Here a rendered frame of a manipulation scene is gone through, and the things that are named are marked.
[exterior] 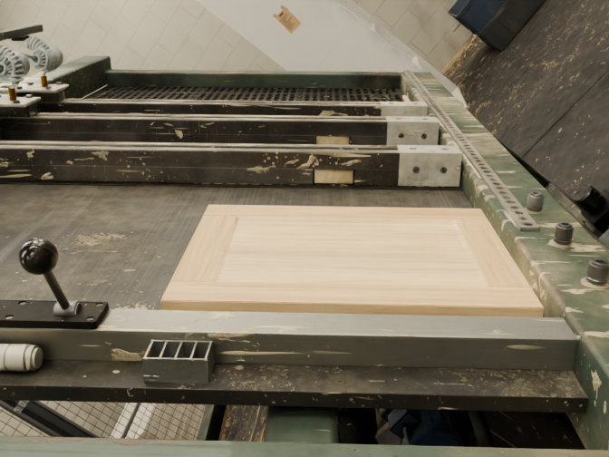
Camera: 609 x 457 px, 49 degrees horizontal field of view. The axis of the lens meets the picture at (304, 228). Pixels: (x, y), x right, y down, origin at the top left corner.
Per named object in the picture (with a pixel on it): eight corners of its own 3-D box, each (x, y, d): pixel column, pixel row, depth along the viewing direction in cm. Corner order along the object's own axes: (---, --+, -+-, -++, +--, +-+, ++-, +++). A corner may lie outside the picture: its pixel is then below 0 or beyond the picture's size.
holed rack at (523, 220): (539, 230, 100) (540, 227, 100) (519, 230, 101) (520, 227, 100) (410, 72, 254) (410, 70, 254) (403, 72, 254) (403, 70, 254)
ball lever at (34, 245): (82, 330, 76) (46, 260, 66) (50, 329, 76) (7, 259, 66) (91, 302, 79) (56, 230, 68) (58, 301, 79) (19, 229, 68)
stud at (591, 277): (610, 287, 83) (613, 266, 82) (589, 286, 83) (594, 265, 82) (602, 278, 85) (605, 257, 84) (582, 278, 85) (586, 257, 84)
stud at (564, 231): (574, 247, 95) (576, 227, 94) (555, 246, 95) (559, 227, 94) (567, 239, 97) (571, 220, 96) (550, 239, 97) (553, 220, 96)
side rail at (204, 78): (400, 104, 251) (401, 74, 247) (108, 102, 254) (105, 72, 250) (397, 101, 258) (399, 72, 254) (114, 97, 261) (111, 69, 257)
